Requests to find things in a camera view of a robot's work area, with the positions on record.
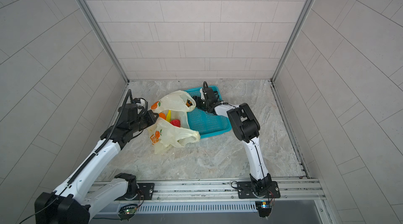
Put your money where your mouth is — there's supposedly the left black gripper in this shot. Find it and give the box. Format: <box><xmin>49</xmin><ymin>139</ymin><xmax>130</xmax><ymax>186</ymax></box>
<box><xmin>129</xmin><ymin>109</ymin><xmax>161</xmax><ymax>134</ymax></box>

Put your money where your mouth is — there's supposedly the orange toy fruit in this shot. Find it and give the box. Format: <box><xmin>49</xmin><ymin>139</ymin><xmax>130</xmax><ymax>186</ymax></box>
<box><xmin>158</xmin><ymin>113</ymin><xmax>166</xmax><ymax>120</ymax></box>

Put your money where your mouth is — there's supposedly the red toy fruit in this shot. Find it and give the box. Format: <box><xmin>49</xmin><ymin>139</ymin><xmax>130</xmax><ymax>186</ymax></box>
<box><xmin>170</xmin><ymin>120</ymin><xmax>181</xmax><ymax>127</ymax></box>

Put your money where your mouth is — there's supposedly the cream plastic bag fruit print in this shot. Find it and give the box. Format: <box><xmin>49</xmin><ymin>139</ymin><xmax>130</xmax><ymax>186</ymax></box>
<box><xmin>148</xmin><ymin>91</ymin><xmax>200</xmax><ymax>154</ymax></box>

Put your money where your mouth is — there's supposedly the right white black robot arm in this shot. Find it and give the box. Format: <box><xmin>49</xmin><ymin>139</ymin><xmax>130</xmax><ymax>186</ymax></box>
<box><xmin>193</xmin><ymin>82</ymin><xmax>272</xmax><ymax>197</ymax></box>

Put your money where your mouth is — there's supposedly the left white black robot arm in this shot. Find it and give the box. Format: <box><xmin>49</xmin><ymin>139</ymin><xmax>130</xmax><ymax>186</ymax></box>
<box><xmin>34</xmin><ymin>92</ymin><xmax>158</xmax><ymax>224</ymax></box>

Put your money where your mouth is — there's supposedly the teal plastic basket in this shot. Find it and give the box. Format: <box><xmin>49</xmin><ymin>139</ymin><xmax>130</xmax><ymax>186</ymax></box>
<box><xmin>184</xmin><ymin>85</ymin><xmax>233</xmax><ymax>140</ymax></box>

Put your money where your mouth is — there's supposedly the left circuit board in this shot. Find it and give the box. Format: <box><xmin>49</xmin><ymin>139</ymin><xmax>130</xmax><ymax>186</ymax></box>
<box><xmin>118</xmin><ymin>204</ymin><xmax>139</xmax><ymax>221</ymax></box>

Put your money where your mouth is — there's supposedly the circuit board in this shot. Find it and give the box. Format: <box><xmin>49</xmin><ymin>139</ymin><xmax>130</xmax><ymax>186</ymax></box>
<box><xmin>255</xmin><ymin>201</ymin><xmax>273</xmax><ymax>218</ymax></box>
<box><xmin>118</xmin><ymin>204</ymin><xmax>139</xmax><ymax>221</ymax></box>

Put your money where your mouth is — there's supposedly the white vent grille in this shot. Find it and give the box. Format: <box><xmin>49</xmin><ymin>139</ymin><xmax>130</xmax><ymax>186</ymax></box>
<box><xmin>136</xmin><ymin>202</ymin><xmax>257</xmax><ymax>214</ymax></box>

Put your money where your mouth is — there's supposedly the right circuit board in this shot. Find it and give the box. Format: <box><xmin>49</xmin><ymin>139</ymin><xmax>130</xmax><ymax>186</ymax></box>
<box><xmin>255</xmin><ymin>201</ymin><xmax>273</xmax><ymax>218</ymax></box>

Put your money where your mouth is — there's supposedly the left black cable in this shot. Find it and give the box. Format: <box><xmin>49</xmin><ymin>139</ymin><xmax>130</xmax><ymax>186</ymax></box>
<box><xmin>18</xmin><ymin>89</ymin><xmax>149</xmax><ymax>224</ymax></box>

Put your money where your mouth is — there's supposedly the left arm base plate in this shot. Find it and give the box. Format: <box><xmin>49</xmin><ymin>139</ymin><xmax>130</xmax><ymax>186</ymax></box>
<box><xmin>133</xmin><ymin>183</ymin><xmax>155</xmax><ymax>201</ymax></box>

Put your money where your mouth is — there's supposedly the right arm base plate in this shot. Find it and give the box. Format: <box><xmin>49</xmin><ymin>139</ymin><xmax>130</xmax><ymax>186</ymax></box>
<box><xmin>232</xmin><ymin>181</ymin><xmax>281</xmax><ymax>199</ymax></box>

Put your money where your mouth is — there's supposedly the aluminium mounting rail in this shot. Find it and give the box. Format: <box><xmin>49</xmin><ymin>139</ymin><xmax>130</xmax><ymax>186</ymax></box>
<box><xmin>137</xmin><ymin>177</ymin><xmax>326</xmax><ymax>203</ymax></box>

